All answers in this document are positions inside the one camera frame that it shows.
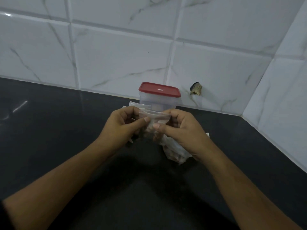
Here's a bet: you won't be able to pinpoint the clear container with red lid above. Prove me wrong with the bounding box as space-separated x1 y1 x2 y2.
138 82 181 113

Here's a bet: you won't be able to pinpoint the clear plastic zip bag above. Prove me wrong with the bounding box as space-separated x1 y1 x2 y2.
139 110 173 143

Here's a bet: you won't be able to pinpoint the person's right forearm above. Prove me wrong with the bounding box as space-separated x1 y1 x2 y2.
195 142 303 230

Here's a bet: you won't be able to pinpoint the person's left forearm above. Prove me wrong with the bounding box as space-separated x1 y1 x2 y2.
2 139 115 230

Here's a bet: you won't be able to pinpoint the clear empty plastic bags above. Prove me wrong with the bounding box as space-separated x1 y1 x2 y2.
122 101 151 113

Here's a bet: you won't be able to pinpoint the person's left hand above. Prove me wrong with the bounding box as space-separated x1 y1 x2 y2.
98 106 150 154

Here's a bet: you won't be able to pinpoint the person's right hand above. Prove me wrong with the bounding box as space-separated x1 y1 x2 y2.
153 109 209 162

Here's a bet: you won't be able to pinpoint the clear plastic bag with contents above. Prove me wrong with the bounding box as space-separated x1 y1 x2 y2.
159 132 210 165

